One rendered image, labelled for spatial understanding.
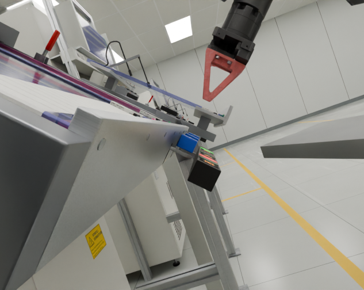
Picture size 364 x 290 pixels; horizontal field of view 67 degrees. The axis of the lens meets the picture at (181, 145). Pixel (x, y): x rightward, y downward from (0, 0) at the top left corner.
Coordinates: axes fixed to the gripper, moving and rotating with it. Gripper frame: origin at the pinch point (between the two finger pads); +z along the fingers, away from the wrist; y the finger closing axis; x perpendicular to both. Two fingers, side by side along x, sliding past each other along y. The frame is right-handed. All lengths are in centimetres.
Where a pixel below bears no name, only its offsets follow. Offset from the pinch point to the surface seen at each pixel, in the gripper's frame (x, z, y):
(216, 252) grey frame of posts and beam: 20, 37, -31
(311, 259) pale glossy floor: 70, 38, -77
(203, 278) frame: 20, 45, -32
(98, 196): -1.9, 10.8, 32.0
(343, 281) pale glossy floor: 73, 35, -57
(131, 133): -1.9, 7.0, 30.8
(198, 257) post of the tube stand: 21, 51, -55
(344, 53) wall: 264, -342, -777
